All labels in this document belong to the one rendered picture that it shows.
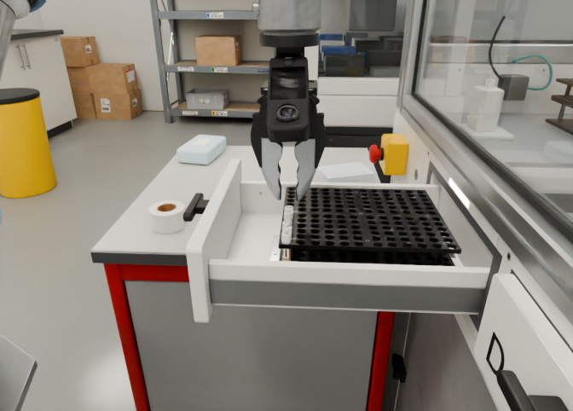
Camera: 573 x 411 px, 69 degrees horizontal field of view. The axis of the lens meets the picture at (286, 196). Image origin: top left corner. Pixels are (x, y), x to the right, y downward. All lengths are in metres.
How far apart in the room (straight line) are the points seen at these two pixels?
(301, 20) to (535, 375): 0.40
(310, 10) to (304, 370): 0.71
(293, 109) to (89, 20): 5.00
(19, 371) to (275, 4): 0.53
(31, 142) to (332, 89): 2.22
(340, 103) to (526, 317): 1.04
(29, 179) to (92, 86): 2.08
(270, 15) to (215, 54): 3.93
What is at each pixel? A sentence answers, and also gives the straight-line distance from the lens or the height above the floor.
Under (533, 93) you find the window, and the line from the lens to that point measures 0.49.
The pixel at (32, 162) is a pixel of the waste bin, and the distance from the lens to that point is 3.15.
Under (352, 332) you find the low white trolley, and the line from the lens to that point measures 0.88.
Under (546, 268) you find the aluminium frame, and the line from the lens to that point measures 0.42.
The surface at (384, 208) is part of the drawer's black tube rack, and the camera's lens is 0.62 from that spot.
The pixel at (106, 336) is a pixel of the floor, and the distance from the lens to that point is 1.83.
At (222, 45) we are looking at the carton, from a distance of 4.39.
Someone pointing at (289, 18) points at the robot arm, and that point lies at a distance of 0.49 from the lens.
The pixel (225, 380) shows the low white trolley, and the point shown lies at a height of 0.42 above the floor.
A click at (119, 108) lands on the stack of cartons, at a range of 4.97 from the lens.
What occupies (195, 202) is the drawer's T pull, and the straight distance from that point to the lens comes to 0.60.
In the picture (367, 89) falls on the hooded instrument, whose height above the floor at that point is 0.92.
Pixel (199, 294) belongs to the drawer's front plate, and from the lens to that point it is 0.50.
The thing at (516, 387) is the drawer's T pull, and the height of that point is 0.91.
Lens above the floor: 1.17
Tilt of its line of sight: 25 degrees down
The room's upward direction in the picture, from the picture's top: straight up
